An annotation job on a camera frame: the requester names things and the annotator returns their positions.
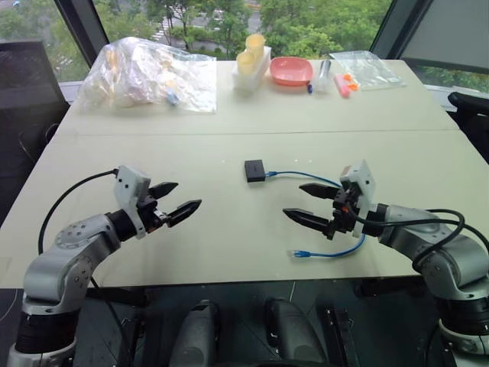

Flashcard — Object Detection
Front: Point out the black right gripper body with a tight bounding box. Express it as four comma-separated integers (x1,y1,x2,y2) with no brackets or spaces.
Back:
325,184,360,241

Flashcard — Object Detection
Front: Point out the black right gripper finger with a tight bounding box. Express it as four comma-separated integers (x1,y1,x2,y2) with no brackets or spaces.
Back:
299,183,342,200
282,208,332,234

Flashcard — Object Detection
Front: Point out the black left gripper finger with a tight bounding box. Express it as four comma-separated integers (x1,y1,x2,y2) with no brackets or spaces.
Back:
148,182,180,200
166,199,202,228

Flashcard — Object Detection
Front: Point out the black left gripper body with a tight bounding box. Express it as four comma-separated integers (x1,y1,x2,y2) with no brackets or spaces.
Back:
136,193,170,235

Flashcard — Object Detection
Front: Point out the small black adapter box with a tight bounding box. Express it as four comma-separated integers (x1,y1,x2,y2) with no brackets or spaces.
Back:
243,160,268,184

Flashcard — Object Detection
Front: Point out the pink and orange small item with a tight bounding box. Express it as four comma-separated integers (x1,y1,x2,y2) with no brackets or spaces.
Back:
333,73,361,99

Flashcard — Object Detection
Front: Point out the clear plastic bag with items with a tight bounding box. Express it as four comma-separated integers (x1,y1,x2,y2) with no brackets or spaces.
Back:
77,37,219,115

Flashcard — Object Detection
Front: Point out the dark rounded shape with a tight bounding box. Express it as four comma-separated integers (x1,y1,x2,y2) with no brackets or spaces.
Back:
178,299,220,367
264,297,321,367

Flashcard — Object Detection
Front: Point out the pink plastic dish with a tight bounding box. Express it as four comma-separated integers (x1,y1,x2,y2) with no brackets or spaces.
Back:
269,56,314,87

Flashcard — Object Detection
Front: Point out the clear flat plastic bag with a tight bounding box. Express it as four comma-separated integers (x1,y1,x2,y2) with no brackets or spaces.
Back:
328,50,406,92

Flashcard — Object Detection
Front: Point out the white rectangular container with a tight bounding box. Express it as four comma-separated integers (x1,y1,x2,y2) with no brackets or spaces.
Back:
232,46,273,93

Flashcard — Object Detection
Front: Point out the pale yellow cup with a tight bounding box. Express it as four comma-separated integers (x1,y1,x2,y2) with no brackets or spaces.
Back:
246,33,266,59
236,50,255,77

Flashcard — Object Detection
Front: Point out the black chair armrest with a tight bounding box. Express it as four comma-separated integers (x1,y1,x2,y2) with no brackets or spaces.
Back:
447,90,489,166

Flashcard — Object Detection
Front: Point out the black mesh office chair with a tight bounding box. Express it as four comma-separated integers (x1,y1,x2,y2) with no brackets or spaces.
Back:
0,39,64,226

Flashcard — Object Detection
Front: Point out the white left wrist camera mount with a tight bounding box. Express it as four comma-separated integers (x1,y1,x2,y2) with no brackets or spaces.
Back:
115,165,151,240

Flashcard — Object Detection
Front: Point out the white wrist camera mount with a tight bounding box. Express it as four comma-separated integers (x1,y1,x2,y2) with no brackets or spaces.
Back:
339,159,378,237
115,165,151,240

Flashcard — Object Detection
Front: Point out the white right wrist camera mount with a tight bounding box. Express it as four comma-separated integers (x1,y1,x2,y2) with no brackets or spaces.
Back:
339,159,378,237

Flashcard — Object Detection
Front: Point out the blue Ethernet cable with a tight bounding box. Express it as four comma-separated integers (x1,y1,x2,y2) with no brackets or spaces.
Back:
264,171,367,261

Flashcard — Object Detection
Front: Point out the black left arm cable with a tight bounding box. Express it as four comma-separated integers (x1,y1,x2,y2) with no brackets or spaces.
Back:
37,170,120,256

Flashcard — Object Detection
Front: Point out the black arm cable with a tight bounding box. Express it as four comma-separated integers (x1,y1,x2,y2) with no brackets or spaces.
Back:
37,170,120,256
343,204,466,273

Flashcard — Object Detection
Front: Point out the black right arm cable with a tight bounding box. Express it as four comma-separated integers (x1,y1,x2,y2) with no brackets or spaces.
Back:
343,204,466,273

